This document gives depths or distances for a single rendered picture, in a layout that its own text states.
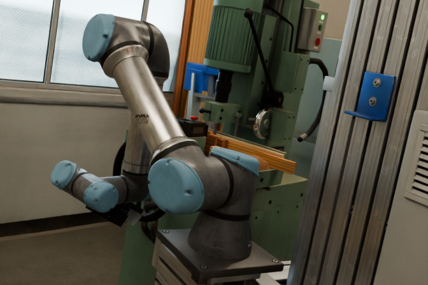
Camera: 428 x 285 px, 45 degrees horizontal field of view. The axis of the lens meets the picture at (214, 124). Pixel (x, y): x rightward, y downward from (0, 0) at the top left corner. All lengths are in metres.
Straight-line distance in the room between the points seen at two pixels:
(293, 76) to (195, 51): 1.58
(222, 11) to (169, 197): 0.95
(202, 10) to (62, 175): 2.26
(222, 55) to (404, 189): 1.05
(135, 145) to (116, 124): 1.97
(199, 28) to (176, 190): 2.50
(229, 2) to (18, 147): 1.65
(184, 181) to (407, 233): 0.42
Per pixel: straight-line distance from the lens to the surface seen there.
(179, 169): 1.02
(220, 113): 1.88
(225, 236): 1.17
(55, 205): 3.29
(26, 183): 3.15
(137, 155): 1.39
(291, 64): 1.97
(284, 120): 1.95
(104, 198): 1.32
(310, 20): 2.07
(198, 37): 3.47
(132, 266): 2.09
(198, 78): 2.79
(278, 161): 1.78
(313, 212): 1.17
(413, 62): 1.01
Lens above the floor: 1.28
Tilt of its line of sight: 9 degrees down
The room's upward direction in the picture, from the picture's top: 10 degrees clockwise
